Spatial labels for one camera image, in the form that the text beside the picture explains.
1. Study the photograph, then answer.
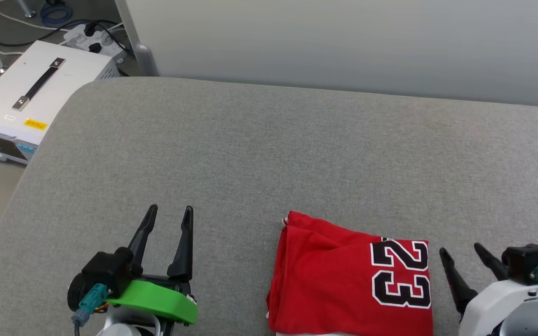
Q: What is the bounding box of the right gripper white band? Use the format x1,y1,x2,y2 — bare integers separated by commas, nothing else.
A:
439,243,538,336

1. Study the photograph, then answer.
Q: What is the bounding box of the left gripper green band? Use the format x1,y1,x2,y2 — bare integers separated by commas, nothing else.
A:
107,204,198,326

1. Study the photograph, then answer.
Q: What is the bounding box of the red and white basketball jersey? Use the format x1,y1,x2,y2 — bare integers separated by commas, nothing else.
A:
266,210,434,336

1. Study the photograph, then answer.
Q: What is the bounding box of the white power supply box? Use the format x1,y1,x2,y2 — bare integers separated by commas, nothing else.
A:
0,40,121,167

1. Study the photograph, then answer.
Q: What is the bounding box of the white power strip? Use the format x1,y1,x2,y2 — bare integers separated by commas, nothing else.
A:
63,23,128,62

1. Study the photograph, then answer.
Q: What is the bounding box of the teal plug left camera cable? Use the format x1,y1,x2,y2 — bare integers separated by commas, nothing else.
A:
71,283,112,336

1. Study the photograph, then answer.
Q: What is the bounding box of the grey metal partition post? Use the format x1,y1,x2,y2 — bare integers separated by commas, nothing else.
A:
114,0,159,77

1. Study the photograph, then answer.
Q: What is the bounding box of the black strap handle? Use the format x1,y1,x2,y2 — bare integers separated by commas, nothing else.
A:
12,57,67,112

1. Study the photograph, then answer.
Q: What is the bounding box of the black floor cable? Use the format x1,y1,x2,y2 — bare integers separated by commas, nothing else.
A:
0,19,135,56

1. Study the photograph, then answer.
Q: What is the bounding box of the blue coiled cable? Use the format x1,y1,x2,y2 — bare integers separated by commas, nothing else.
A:
40,0,74,27

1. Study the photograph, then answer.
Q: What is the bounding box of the white floor cable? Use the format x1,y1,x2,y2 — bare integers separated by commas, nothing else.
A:
0,0,71,56

